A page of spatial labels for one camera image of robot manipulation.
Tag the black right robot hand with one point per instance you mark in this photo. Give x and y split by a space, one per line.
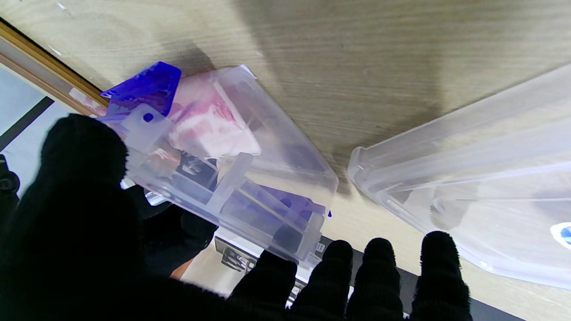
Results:
178 236

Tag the pink bacon slices stack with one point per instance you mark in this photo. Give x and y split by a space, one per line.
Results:
214 129

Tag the clear container with blue clips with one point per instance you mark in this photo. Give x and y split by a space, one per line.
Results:
276 191

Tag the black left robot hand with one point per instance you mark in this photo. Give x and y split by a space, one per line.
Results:
76 240

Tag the clear lid with blue label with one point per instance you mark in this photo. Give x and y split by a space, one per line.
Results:
473 169

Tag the black stand leg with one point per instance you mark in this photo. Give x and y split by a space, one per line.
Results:
24 122

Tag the pink white bacon slice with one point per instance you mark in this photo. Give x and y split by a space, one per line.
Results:
87 100

